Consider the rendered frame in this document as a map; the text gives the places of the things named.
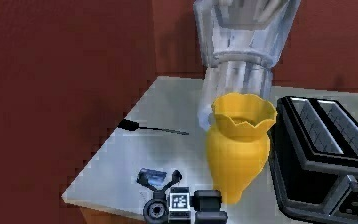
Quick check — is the black thin utensil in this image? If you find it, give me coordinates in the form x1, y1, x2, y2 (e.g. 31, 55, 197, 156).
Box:
116, 118, 191, 137

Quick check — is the black toaster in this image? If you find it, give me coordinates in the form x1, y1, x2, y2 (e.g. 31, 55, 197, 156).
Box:
268, 95, 358, 224

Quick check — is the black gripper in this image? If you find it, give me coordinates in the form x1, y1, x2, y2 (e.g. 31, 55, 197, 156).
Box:
136, 169, 184, 224

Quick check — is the grey topped table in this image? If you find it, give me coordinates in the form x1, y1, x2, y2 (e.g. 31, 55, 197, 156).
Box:
60, 75, 358, 224

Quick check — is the yellow vase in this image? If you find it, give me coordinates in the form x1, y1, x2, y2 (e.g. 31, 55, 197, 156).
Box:
205, 92, 278, 205

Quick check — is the blue charge card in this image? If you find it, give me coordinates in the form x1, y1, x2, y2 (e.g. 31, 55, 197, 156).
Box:
138, 168, 168, 188

